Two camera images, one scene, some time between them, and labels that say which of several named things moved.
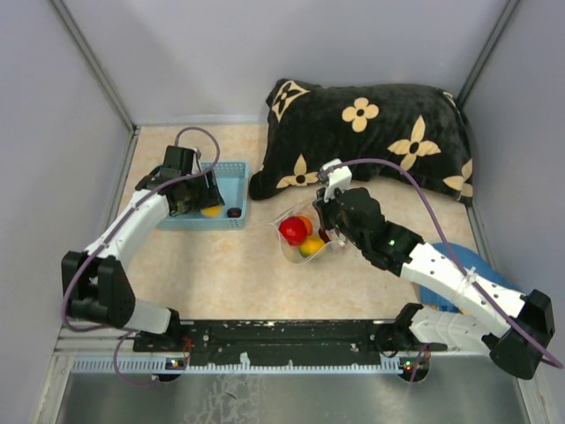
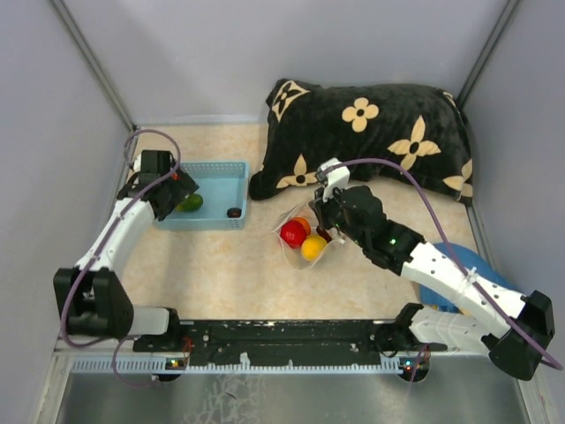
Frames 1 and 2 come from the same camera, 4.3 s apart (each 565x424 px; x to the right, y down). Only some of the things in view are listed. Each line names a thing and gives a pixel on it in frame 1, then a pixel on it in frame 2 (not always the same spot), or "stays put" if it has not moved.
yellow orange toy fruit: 214,211 -> 312,247
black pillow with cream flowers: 418,127 stays put
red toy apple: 294,230 stays put
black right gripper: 322,207 stays put
